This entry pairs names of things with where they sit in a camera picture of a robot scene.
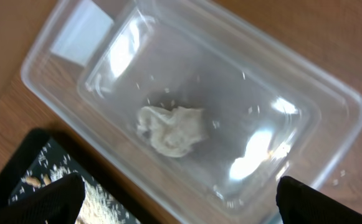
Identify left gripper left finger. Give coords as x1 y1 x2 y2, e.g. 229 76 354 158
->
0 173 85 224

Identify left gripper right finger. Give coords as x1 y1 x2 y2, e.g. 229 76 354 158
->
276 176 362 224

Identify peanut and rice scraps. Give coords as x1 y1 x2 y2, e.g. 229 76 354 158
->
8 144 140 224

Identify white napkin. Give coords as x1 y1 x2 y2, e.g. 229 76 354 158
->
137 106 208 158

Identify black plastic tray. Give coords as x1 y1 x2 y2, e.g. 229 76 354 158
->
0 128 157 223

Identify clear plastic bin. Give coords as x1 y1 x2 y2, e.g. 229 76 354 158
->
21 0 362 223

